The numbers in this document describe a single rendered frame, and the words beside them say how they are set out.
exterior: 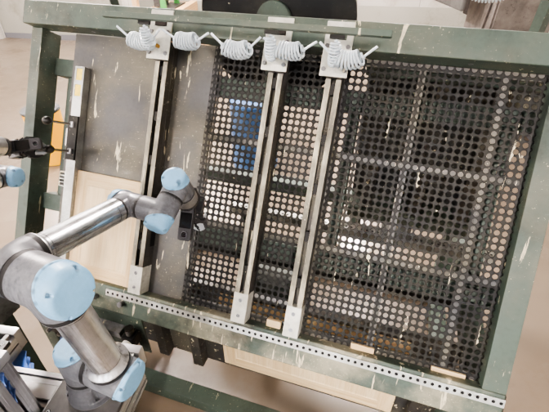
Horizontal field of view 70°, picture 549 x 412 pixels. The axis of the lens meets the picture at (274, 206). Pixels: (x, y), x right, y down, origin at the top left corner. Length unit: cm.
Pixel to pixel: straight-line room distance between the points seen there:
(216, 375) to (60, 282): 185
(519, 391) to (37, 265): 264
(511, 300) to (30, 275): 142
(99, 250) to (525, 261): 173
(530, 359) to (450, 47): 218
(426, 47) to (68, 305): 129
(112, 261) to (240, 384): 112
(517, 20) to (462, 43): 363
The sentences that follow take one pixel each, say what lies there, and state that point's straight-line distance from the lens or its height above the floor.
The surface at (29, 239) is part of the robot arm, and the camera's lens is 106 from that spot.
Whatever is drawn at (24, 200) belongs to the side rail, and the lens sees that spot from 222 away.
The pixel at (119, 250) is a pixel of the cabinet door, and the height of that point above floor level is 103.
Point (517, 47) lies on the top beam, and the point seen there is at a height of 192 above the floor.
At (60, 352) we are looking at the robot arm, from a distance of 132.
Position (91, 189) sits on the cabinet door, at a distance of 200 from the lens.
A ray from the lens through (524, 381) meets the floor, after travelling 300.
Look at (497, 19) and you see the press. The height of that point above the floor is 144.
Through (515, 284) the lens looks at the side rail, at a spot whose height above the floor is 124.
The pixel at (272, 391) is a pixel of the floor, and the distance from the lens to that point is 256.
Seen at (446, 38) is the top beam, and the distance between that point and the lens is 152.
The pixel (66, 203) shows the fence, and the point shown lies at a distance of 206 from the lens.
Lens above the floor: 224
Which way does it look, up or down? 36 degrees down
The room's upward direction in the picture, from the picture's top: straight up
